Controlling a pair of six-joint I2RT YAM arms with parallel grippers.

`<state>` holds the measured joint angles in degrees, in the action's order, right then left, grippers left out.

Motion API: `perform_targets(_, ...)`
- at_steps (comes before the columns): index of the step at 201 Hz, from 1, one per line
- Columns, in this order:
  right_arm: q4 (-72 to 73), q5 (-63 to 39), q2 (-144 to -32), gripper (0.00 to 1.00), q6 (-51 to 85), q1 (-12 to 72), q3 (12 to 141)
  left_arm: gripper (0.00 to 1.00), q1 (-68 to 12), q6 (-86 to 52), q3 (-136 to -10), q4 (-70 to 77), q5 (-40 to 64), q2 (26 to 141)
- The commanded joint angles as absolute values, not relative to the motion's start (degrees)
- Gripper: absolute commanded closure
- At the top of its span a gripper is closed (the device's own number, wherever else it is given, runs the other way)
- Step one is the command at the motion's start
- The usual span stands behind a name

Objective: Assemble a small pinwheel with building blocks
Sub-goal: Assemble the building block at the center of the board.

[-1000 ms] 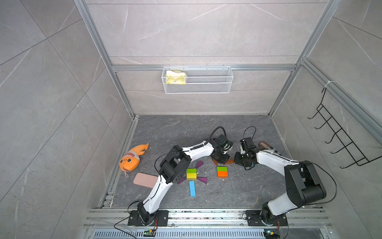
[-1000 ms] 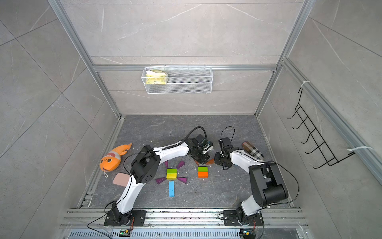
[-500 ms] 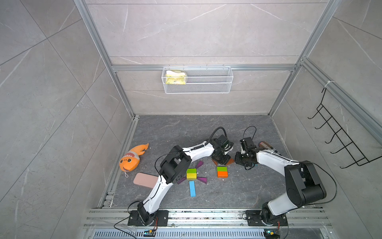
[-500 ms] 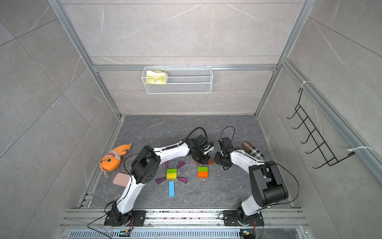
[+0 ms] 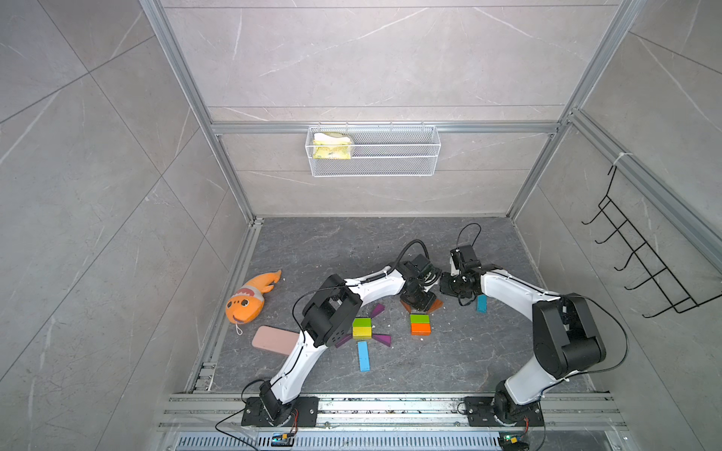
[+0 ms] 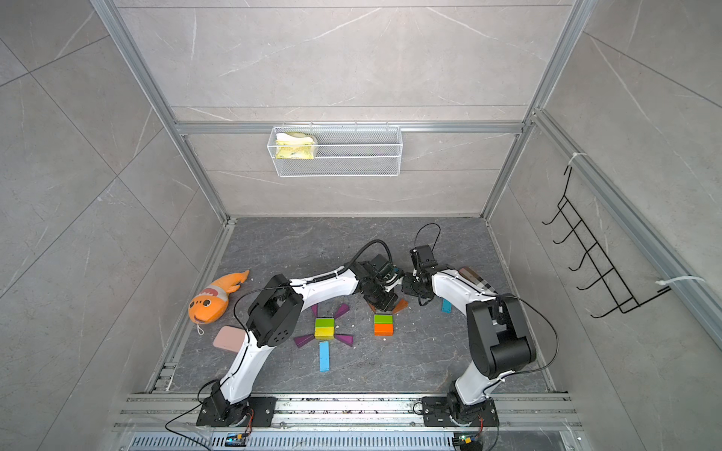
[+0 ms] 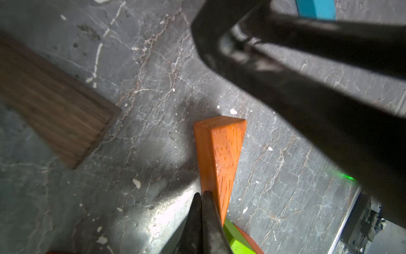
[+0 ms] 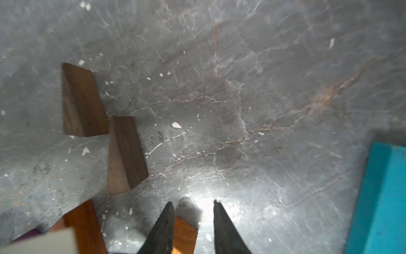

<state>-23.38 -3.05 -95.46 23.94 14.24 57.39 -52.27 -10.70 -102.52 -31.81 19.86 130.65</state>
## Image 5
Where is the small orange wedge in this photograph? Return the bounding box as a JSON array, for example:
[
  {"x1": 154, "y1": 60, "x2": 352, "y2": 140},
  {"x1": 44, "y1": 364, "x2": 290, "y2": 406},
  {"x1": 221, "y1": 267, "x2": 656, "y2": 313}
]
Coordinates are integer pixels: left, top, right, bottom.
[{"x1": 427, "y1": 299, "x2": 444, "y2": 314}]

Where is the green block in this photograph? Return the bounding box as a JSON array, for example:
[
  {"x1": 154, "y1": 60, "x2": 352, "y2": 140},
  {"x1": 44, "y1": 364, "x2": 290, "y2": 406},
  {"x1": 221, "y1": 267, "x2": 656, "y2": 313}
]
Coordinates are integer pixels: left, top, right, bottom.
[
  {"x1": 353, "y1": 318, "x2": 372, "y2": 331},
  {"x1": 410, "y1": 314, "x2": 430, "y2": 324}
]

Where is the purple wedge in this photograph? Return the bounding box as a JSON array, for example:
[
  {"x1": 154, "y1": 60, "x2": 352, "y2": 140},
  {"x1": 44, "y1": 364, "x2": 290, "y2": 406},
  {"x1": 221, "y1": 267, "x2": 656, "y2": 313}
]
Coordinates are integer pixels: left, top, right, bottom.
[
  {"x1": 372, "y1": 334, "x2": 392, "y2": 347},
  {"x1": 370, "y1": 304, "x2": 385, "y2": 319},
  {"x1": 336, "y1": 334, "x2": 353, "y2": 348}
]

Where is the orange block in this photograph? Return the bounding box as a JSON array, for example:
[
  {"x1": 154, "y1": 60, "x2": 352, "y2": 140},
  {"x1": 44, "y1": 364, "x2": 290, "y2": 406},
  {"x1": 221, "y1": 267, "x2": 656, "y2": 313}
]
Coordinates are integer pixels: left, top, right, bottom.
[{"x1": 410, "y1": 323, "x2": 432, "y2": 336}]

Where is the light blue long block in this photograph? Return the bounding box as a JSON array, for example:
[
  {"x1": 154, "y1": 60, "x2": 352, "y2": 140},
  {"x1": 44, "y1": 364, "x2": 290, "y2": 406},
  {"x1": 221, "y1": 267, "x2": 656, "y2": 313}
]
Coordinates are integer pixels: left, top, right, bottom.
[{"x1": 357, "y1": 341, "x2": 370, "y2": 372}]

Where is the yellow block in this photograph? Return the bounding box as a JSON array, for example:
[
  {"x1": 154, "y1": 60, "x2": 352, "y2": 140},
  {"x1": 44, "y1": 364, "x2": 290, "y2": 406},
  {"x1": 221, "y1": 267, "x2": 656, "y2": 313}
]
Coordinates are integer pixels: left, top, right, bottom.
[{"x1": 352, "y1": 326, "x2": 372, "y2": 340}]

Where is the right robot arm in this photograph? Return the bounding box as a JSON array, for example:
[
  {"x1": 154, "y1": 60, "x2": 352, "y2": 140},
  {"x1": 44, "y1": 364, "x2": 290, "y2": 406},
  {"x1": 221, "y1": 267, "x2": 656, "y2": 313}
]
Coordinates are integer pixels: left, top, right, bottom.
[{"x1": 440, "y1": 245, "x2": 607, "y2": 426}]

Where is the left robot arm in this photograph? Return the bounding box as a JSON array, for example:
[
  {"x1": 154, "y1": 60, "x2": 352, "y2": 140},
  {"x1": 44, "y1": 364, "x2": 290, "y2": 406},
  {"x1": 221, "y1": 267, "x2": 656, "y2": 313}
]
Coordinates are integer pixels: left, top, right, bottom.
[{"x1": 259, "y1": 255, "x2": 442, "y2": 426}]

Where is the teal blue block right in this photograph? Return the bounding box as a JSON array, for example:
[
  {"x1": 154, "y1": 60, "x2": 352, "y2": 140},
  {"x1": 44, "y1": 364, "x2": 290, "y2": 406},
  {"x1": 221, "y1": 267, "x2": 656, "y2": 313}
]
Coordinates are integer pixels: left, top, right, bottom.
[{"x1": 476, "y1": 294, "x2": 488, "y2": 314}]

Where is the pink rounded case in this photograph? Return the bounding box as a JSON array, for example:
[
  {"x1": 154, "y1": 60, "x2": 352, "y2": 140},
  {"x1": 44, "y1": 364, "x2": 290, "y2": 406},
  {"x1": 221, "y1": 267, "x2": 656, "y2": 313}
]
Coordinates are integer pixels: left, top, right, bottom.
[{"x1": 251, "y1": 325, "x2": 299, "y2": 356}]

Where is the yellow cloth in basket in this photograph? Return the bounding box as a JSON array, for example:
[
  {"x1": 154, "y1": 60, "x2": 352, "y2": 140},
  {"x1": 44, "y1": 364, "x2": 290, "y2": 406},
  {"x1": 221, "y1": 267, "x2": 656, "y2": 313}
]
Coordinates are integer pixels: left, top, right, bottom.
[{"x1": 311, "y1": 132, "x2": 355, "y2": 160}]

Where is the orange plush fish toy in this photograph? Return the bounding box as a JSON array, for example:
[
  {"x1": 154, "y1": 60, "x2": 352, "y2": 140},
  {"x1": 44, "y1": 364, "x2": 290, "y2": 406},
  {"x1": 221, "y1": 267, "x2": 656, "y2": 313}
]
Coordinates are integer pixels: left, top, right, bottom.
[{"x1": 225, "y1": 271, "x2": 282, "y2": 325}]

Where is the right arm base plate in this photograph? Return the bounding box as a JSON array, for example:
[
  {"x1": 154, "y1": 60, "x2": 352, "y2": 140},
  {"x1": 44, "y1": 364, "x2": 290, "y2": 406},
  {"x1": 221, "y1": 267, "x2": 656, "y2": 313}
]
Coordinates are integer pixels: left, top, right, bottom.
[{"x1": 462, "y1": 396, "x2": 545, "y2": 428}]

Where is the white wire mesh basket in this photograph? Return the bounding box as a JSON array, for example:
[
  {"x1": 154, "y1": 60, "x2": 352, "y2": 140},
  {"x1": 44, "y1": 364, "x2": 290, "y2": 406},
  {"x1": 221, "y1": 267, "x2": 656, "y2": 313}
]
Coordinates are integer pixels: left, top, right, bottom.
[{"x1": 305, "y1": 125, "x2": 442, "y2": 178}]

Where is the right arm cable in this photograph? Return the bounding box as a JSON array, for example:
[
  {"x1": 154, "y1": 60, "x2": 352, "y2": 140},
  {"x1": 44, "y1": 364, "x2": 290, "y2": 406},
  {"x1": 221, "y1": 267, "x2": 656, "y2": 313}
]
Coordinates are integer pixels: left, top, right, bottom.
[{"x1": 455, "y1": 222, "x2": 630, "y2": 396}]

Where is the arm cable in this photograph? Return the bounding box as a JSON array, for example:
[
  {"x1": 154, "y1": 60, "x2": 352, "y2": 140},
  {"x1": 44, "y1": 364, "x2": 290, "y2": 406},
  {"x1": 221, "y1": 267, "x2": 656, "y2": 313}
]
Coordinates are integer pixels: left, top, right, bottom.
[
  {"x1": 212, "y1": 239, "x2": 432, "y2": 451},
  {"x1": 455, "y1": 222, "x2": 630, "y2": 396}
]

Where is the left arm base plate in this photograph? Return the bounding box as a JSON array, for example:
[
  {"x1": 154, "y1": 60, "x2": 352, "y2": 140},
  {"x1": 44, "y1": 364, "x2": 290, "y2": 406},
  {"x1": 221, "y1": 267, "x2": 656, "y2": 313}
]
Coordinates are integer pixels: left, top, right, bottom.
[{"x1": 242, "y1": 397, "x2": 320, "y2": 428}]

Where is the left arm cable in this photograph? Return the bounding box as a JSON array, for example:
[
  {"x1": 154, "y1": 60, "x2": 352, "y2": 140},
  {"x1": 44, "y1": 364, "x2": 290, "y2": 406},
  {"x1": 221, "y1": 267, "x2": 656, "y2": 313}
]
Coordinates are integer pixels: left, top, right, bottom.
[{"x1": 212, "y1": 239, "x2": 432, "y2": 451}]

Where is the black wire hook rack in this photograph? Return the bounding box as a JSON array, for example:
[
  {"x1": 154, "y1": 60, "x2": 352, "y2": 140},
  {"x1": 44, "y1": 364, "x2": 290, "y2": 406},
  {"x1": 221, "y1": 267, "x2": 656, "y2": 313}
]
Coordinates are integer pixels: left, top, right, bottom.
[{"x1": 581, "y1": 165, "x2": 721, "y2": 319}]

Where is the metal front rail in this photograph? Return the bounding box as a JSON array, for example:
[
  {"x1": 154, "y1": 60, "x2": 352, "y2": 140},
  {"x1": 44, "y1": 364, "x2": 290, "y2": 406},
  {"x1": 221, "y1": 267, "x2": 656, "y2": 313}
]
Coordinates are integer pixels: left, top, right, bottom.
[{"x1": 152, "y1": 393, "x2": 636, "y2": 450}]

